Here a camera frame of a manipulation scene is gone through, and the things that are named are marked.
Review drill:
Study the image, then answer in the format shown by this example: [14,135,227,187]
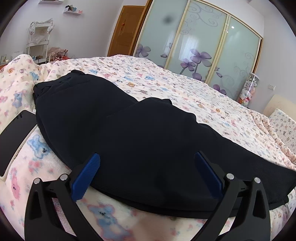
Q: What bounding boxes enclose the black pants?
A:
[33,70,295,219]

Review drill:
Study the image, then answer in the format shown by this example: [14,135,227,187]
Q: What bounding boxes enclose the black smartphone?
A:
[0,110,37,180]

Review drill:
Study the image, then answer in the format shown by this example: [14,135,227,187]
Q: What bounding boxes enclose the teddy print pillow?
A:
[269,108,295,152]

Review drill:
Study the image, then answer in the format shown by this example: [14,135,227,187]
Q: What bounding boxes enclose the beige headboard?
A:
[263,94,296,120]

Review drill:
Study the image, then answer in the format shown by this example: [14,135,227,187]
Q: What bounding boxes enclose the clear tube of plush toys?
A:
[237,73,259,107]

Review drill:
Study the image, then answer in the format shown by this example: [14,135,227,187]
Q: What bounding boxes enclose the pink clutter pile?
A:
[48,47,69,62]

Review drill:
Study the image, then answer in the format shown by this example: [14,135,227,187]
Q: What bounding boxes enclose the white shelf rack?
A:
[25,18,54,64]

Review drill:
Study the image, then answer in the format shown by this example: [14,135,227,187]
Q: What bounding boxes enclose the glass sliding wardrobe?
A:
[133,1,263,101]

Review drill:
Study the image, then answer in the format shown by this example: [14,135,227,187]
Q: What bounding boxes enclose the wooden door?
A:
[107,6,144,56]

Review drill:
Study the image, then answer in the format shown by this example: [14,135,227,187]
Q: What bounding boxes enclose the white wall shelf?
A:
[63,4,83,15]

